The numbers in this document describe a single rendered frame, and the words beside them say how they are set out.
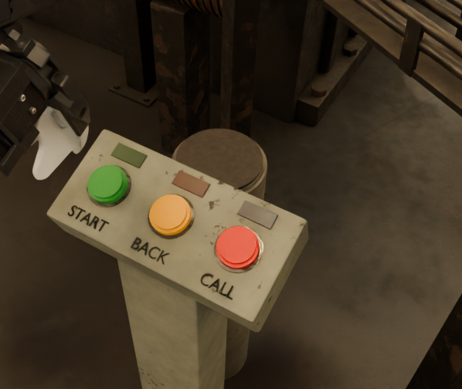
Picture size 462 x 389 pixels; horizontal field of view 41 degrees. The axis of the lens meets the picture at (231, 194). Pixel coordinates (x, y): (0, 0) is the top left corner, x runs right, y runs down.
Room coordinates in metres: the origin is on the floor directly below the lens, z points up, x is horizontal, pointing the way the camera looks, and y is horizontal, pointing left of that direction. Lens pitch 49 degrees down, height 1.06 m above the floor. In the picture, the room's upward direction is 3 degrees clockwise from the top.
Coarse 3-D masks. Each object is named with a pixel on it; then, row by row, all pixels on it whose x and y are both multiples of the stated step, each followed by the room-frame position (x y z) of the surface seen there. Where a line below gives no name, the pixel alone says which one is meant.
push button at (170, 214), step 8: (160, 200) 0.38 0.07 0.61; (168, 200) 0.38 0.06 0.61; (176, 200) 0.38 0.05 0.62; (184, 200) 0.38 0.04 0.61; (152, 208) 0.37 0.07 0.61; (160, 208) 0.37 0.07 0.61; (168, 208) 0.37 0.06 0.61; (176, 208) 0.37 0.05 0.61; (184, 208) 0.37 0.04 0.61; (152, 216) 0.36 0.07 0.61; (160, 216) 0.36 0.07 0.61; (168, 216) 0.36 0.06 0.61; (176, 216) 0.36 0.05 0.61; (184, 216) 0.36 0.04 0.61; (152, 224) 0.36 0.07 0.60; (160, 224) 0.36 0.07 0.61; (168, 224) 0.36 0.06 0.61; (176, 224) 0.36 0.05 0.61; (184, 224) 0.36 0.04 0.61; (160, 232) 0.35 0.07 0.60; (168, 232) 0.35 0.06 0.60; (176, 232) 0.35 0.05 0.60
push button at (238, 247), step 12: (228, 228) 0.35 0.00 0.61; (240, 228) 0.35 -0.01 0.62; (228, 240) 0.34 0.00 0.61; (240, 240) 0.34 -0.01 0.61; (252, 240) 0.34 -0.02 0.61; (228, 252) 0.33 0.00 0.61; (240, 252) 0.33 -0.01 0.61; (252, 252) 0.32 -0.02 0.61; (228, 264) 0.32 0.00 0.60; (240, 264) 0.32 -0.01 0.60
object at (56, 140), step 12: (48, 108) 0.33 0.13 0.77; (48, 120) 0.33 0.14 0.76; (60, 120) 0.34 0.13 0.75; (48, 132) 0.33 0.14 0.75; (60, 132) 0.34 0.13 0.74; (72, 132) 0.34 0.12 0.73; (84, 132) 0.35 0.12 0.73; (48, 144) 0.33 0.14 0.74; (60, 144) 0.34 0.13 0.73; (72, 144) 0.35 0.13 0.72; (84, 144) 0.36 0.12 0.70; (36, 156) 0.32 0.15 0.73; (48, 156) 0.32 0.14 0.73; (60, 156) 0.33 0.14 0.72; (36, 168) 0.31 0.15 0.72; (48, 168) 0.32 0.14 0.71
